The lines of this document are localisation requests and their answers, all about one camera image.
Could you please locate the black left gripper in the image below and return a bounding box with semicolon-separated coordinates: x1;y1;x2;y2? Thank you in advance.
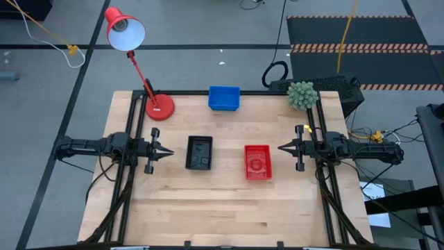
137;126;175;175

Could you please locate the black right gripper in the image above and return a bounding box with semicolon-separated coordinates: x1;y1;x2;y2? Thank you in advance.
277;124;322;172

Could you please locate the red desk lamp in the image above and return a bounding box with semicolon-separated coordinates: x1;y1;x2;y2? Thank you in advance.
104;6;176;122

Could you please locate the green spiky artificial plant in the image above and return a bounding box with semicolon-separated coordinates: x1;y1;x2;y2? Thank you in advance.
287;81;319;111

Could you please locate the white paper sheet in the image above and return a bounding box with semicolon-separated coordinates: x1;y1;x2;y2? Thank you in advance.
360;181;392;228

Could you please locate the black hazard-striped floor mat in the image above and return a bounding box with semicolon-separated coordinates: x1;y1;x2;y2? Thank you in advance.
286;15;444;92

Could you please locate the black equipment stand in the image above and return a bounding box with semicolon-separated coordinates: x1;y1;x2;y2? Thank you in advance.
364;103;444;250

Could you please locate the grey cylinder on floor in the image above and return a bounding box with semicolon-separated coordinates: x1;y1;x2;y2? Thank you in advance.
0;71;21;83

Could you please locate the black box on floor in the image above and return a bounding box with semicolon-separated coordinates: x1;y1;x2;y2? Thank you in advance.
0;0;53;22

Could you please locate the black aluminium table frame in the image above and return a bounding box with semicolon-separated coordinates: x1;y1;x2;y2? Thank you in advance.
83;89;374;249

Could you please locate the yellow cable connector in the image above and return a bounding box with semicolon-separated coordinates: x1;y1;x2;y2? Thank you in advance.
368;130;384;144

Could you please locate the black coiled floor cable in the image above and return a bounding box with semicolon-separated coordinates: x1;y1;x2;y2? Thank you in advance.
261;0;289;89

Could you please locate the thick yellow floor cable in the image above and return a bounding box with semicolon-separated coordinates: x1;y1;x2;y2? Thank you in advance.
336;0;359;76

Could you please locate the thin yellow cable with plug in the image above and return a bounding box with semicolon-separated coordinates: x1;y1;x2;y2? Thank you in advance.
4;0;79;56

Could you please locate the white floor cable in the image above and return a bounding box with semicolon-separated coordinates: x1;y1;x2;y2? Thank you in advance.
12;0;87;69

